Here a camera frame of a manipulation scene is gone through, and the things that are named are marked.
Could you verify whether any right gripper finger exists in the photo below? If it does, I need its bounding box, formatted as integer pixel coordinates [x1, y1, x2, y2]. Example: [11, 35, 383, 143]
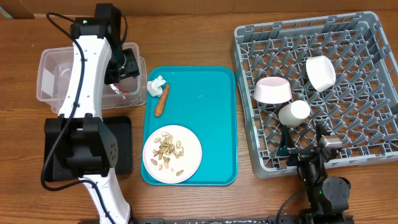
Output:
[278, 125, 295, 156]
[315, 122, 330, 137]

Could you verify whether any red snack wrapper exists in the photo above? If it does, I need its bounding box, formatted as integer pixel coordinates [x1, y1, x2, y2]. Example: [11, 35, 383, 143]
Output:
[109, 83, 129, 100]

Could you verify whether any white cup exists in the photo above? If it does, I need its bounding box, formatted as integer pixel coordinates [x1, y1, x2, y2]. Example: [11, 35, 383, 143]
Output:
[278, 100, 311, 128]

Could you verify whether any white tissue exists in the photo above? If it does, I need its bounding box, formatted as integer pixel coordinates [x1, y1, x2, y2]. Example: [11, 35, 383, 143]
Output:
[147, 75, 166, 97]

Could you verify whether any orange carrot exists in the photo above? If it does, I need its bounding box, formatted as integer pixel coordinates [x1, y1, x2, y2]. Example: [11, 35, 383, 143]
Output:
[154, 83, 170, 117]

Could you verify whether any pink shallow bowl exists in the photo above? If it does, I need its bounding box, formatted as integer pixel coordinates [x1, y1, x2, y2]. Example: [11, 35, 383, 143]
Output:
[253, 77, 292, 105]

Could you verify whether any white bowl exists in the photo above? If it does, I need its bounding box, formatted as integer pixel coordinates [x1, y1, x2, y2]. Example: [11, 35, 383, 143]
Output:
[305, 55, 336, 92]

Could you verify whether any white plate with peanut shells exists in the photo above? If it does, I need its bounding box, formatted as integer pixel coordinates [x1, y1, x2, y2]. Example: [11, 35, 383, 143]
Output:
[142, 125, 202, 184]

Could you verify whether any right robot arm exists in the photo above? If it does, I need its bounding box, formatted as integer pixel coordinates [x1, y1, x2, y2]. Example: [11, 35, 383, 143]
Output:
[275, 123, 354, 223]

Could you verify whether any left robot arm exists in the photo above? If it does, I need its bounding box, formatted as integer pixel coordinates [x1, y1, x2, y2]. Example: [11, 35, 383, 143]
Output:
[40, 3, 140, 223]

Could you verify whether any grey dishwasher rack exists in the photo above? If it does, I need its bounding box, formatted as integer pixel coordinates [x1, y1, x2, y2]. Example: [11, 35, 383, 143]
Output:
[231, 12, 397, 179]

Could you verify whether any black rectangular tray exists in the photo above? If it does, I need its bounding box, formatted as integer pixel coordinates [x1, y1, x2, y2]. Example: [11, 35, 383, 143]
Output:
[44, 116, 133, 182]

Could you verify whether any clear plastic storage bin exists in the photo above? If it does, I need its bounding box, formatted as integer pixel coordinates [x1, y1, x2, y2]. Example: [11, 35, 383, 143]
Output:
[36, 42, 147, 113]

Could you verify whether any teal serving tray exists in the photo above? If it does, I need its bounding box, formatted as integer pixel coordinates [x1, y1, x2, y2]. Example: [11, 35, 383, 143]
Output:
[143, 66, 238, 186]

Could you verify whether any black mounting rail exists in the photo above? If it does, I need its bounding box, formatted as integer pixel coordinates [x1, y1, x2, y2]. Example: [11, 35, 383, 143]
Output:
[77, 214, 355, 224]

